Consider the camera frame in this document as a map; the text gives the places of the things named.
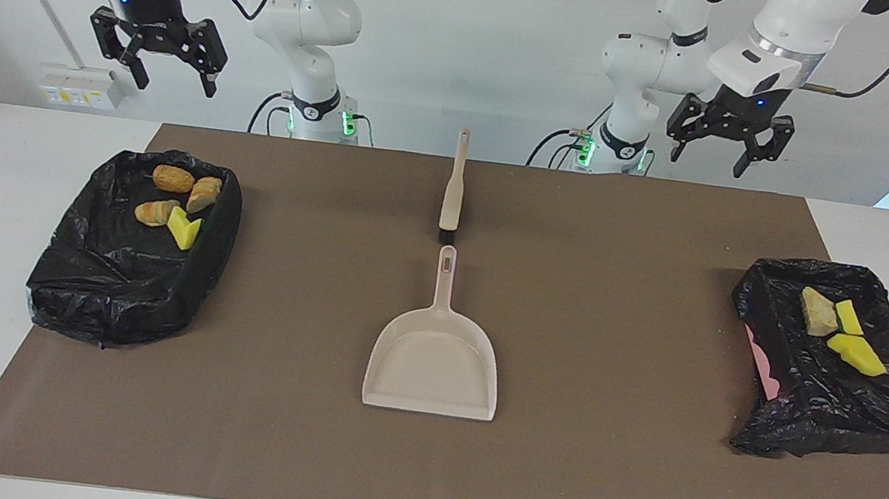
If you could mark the black bag lined bin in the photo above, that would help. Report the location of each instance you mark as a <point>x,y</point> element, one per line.
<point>114,287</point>

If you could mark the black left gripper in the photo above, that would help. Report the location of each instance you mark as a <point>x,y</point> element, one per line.
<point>740,112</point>

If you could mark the white wall socket box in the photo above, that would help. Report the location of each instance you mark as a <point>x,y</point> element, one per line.
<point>78,86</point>

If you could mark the brown table mat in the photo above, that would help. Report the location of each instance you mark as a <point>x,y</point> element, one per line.
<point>420,464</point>

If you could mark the yellow sponge piece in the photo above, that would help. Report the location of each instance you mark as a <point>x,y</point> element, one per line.
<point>849,317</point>
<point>859,354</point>

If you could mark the pink plastic bin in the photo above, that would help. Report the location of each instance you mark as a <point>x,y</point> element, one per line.
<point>765,374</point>

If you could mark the beige brush black bristles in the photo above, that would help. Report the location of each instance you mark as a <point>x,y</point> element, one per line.
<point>453,192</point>

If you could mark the green and yellow sponge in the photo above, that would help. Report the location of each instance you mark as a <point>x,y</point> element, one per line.
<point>185,230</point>

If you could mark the beige plastic dustpan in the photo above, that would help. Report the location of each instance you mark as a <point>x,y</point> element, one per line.
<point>433,365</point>

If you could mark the orange striped croissant piece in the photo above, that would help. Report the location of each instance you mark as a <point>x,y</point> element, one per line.
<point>156,212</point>

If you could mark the crumpled black trash bag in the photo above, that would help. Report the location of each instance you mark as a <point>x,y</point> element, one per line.
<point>837,403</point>

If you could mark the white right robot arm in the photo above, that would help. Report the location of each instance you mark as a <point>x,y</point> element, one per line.
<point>312,17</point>

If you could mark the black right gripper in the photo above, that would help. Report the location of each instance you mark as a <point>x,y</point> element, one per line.
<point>145,10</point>

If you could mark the brown oval bread roll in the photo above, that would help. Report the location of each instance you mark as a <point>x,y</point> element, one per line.
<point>173,179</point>

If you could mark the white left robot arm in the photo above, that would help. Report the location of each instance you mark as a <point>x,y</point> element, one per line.
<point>658,65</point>

